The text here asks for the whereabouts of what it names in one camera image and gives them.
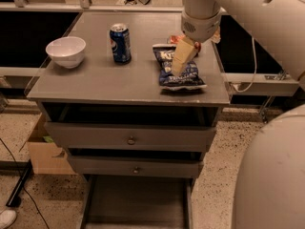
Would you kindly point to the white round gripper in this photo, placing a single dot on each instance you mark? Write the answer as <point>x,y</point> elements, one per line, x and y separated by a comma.
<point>200,28</point>

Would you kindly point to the blue Kettle chip bag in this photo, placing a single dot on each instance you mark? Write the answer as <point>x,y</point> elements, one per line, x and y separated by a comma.
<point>189,80</point>

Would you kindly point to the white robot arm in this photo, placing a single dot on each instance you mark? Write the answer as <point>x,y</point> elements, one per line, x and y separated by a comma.
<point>270,186</point>

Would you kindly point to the grey drawer cabinet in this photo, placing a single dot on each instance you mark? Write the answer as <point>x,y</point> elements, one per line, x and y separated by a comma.
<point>101,91</point>

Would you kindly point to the grey top drawer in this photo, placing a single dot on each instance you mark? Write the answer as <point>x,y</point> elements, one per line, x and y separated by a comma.
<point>130,137</point>

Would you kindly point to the grey middle drawer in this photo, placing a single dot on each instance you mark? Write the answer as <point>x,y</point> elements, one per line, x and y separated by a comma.
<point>138,167</point>

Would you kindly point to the grey open bottom drawer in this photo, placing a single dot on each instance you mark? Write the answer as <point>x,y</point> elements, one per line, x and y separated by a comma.
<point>117,202</point>

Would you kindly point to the orange soda can lying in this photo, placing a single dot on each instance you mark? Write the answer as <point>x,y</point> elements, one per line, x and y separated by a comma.
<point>174,39</point>

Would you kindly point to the blue Pepsi can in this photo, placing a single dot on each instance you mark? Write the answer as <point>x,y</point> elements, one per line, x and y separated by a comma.
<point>120,42</point>

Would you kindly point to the white ceramic bowl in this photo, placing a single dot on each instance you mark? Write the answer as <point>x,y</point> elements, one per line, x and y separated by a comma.
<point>67,52</point>

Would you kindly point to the cardboard box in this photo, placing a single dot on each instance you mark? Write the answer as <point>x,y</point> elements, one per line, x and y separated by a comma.
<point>45,156</point>

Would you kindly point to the black bar on floor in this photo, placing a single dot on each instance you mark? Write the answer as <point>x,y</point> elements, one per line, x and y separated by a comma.
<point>24,170</point>

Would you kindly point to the white shoe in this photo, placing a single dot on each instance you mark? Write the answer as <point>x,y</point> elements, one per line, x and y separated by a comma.
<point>7,218</point>

